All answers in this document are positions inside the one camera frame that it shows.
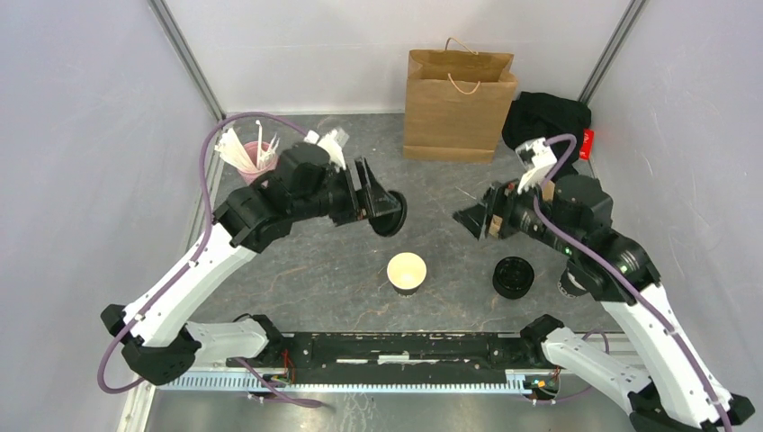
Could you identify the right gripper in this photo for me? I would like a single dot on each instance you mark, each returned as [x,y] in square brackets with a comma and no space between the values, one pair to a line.
[501,199]

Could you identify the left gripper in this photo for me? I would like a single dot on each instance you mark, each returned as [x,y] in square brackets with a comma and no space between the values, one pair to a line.
[372,201]

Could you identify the black cup lid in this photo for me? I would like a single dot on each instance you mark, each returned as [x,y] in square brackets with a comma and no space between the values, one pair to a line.
[390,224]

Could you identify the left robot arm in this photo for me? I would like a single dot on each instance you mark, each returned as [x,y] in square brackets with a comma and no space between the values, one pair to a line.
[156,334]

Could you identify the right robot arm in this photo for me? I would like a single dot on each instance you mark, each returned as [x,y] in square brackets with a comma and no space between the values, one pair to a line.
[674,391]

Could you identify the stack of black lids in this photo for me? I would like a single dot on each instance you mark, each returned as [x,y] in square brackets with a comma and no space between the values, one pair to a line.
[513,277]

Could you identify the stack of paper cups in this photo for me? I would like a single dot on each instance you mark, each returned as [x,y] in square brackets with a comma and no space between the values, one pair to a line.
[572,283]

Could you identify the black cloth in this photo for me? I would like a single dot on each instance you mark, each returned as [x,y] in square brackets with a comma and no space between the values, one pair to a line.
[541,115]

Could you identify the brown paper bag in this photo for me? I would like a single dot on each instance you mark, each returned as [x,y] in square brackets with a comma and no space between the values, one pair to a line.
[456,103]

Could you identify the red tag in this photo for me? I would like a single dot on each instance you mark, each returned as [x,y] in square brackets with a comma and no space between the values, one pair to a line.
[587,144]

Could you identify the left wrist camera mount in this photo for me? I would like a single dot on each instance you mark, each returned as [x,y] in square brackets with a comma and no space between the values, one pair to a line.
[333,143]

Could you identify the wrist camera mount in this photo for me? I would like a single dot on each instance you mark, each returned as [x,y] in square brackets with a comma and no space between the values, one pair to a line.
[538,161]
[333,143]

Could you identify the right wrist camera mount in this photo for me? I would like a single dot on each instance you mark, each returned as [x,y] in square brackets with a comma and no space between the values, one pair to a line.
[538,161]

